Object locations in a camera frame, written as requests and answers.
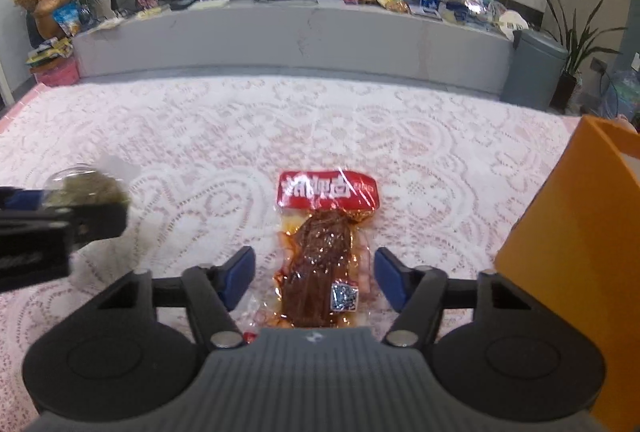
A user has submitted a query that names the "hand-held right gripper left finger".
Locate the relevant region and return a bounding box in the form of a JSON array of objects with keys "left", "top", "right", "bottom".
[{"left": 97, "top": 246, "right": 257, "bottom": 349}]

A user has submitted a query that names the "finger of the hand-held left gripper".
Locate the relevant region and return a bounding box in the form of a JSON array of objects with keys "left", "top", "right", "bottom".
[
  {"left": 47, "top": 201, "right": 130, "bottom": 255},
  {"left": 0, "top": 186, "right": 51, "bottom": 214}
]

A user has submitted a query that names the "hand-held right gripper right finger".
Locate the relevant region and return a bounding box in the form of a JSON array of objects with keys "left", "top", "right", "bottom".
[{"left": 374, "top": 246, "right": 538, "bottom": 347}]

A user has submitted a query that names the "clear round green snack packet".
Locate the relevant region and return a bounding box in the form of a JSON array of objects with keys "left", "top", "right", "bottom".
[{"left": 42, "top": 156, "right": 143, "bottom": 209}]

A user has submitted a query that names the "red-topped meat snack packet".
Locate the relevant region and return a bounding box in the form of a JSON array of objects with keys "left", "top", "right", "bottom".
[{"left": 247, "top": 168, "right": 381, "bottom": 330}]

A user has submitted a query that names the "orange cardboard box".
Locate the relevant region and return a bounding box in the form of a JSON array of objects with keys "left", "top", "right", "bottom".
[{"left": 494, "top": 114, "right": 640, "bottom": 432}]

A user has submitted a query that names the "pink lace tablecloth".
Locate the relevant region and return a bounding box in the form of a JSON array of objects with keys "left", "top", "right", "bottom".
[{"left": 0, "top": 74, "right": 593, "bottom": 432}]

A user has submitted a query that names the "pink storage box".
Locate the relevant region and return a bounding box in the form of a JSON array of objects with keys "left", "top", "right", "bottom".
[{"left": 30, "top": 57, "right": 81, "bottom": 87}]

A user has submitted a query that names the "heap of yellow packets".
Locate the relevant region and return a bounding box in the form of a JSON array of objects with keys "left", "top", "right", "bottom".
[{"left": 26, "top": 37, "right": 75, "bottom": 65}]

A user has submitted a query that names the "blue printed packet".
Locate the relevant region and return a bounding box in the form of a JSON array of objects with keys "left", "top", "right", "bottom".
[{"left": 52, "top": 2, "right": 83, "bottom": 35}]

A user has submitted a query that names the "gold vase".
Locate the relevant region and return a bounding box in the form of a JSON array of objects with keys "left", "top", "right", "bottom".
[{"left": 32, "top": 0, "right": 71, "bottom": 38}]

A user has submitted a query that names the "grey TV cabinet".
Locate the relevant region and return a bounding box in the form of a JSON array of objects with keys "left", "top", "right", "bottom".
[{"left": 72, "top": 0, "right": 521, "bottom": 95}]

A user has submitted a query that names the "grey trash bin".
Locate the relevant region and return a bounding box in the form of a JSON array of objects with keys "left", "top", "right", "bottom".
[{"left": 501, "top": 28, "right": 570, "bottom": 112}]

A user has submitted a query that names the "tall plant in black pot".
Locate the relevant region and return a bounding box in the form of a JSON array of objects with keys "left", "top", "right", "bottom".
[{"left": 537, "top": 0, "right": 628, "bottom": 113}]

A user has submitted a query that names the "pile of snack bags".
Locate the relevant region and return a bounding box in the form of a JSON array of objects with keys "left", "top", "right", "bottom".
[{"left": 344, "top": 0, "right": 413, "bottom": 16}]

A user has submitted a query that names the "pile of white bags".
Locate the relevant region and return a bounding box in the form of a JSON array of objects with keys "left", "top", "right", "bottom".
[{"left": 440, "top": 0, "right": 531, "bottom": 38}]

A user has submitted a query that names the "blue plastic bag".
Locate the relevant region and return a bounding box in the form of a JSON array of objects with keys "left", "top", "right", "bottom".
[{"left": 597, "top": 69, "right": 640, "bottom": 123}]

